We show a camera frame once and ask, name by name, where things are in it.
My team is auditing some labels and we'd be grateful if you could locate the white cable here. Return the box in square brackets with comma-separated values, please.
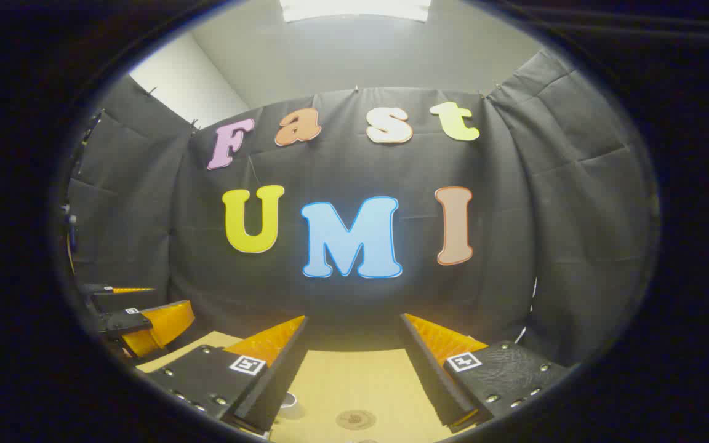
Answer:
[515, 277, 538, 344]

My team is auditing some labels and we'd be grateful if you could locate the ceiling light panel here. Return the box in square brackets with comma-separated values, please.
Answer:
[279, 0, 432, 23]

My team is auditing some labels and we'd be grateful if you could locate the round wooden coaster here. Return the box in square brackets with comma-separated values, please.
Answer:
[336, 410, 377, 431]

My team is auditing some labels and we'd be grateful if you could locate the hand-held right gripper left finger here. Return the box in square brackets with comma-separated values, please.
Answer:
[136, 315, 310, 434]

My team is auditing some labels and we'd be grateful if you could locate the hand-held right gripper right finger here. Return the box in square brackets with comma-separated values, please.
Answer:
[399, 313, 572, 433]

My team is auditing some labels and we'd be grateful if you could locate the wooden desktop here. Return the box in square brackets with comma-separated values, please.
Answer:
[136, 331, 491, 443]

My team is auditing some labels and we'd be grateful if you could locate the black backdrop cloth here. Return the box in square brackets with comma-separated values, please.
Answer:
[62, 49, 660, 370]

